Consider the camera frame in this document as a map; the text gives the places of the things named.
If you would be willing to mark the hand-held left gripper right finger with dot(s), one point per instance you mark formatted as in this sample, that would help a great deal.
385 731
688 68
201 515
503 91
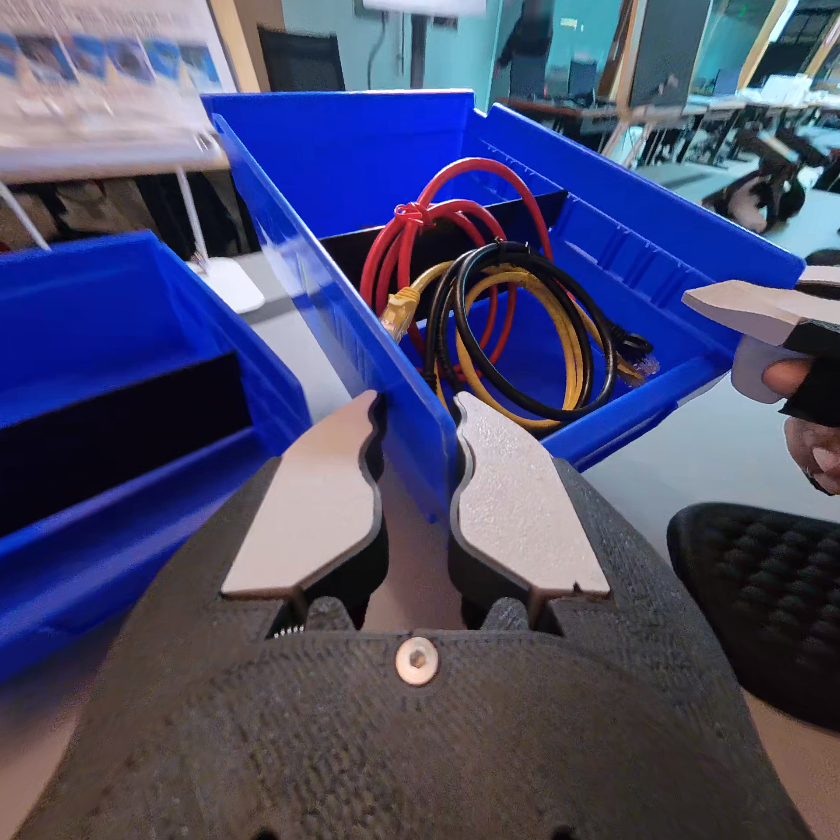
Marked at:
525 512

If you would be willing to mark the blue plastic bin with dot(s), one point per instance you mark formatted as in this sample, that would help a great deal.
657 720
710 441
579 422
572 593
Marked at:
98 302
367 144

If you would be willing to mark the instruction sheet on stand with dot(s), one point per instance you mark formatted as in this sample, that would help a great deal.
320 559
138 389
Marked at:
98 85

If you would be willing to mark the person's right hand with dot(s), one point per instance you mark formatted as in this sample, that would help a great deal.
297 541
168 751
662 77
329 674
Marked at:
814 459

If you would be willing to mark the dark board on wooden easel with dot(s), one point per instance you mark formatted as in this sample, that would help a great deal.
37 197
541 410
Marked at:
669 52

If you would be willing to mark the black textured chair armrest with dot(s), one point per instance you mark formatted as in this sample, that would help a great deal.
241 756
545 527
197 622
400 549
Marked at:
761 590

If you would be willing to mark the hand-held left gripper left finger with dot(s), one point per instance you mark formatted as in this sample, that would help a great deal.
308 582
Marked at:
308 512

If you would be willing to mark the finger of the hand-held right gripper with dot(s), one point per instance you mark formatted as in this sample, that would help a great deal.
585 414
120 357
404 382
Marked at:
741 308
823 274

